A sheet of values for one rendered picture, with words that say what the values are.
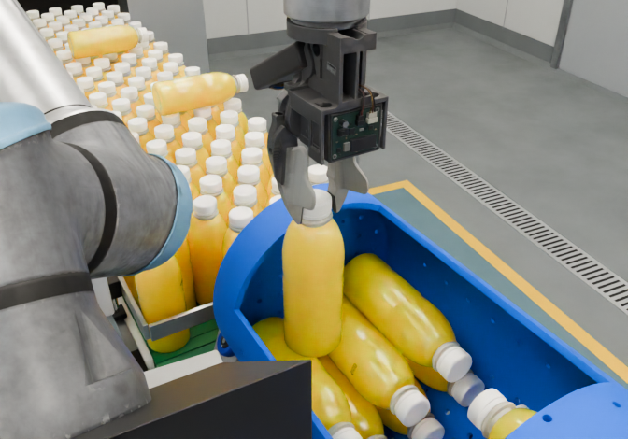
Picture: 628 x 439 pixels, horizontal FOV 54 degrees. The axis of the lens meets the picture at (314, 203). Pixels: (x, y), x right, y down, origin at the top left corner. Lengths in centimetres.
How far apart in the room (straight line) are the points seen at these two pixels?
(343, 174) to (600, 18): 440
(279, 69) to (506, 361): 44
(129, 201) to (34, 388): 18
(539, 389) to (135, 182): 51
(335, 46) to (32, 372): 33
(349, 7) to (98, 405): 35
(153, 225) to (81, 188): 9
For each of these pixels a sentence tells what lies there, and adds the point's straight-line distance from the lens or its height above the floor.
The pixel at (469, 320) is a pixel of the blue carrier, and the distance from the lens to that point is 82.
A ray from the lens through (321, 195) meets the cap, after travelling 66.
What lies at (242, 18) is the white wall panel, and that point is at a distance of 533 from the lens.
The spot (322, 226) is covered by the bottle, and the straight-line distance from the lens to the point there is 66.
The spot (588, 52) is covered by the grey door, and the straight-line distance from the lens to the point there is 506.
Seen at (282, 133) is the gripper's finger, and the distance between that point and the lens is 59.
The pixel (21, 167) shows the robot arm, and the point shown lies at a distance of 45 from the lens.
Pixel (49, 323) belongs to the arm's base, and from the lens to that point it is 42.
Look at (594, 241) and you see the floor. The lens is 312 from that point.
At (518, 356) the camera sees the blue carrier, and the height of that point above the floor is 109.
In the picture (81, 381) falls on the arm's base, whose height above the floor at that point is 134.
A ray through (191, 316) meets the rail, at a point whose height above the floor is 97.
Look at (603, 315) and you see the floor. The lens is 269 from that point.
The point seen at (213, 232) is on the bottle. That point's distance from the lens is 102.
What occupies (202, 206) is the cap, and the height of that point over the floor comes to 110.
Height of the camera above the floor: 162
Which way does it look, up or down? 31 degrees down
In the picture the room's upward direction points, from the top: straight up
